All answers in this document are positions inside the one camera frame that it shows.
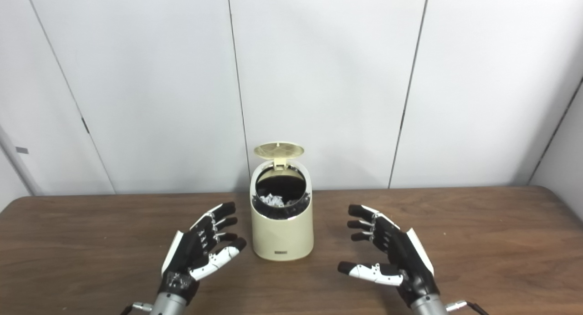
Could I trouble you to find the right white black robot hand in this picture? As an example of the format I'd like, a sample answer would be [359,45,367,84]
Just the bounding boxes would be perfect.
[338,204,440,306]

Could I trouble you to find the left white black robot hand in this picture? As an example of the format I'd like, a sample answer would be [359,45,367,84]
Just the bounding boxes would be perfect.
[158,202,247,305]

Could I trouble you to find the cream-colored desktop bin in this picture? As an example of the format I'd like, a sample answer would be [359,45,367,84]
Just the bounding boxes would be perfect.
[250,159,314,262]

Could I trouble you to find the cream round bin lid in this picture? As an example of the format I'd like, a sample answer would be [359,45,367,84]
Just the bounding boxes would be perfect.
[253,142,305,171]

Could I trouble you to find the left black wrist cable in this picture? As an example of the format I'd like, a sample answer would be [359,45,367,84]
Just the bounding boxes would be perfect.
[120,301,153,315]

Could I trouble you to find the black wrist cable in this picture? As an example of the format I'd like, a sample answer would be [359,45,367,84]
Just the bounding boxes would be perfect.
[120,301,153,315]
[445,300,491,315]

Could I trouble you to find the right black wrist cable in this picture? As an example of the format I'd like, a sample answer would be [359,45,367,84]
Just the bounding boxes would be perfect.
[445,300,491,315]

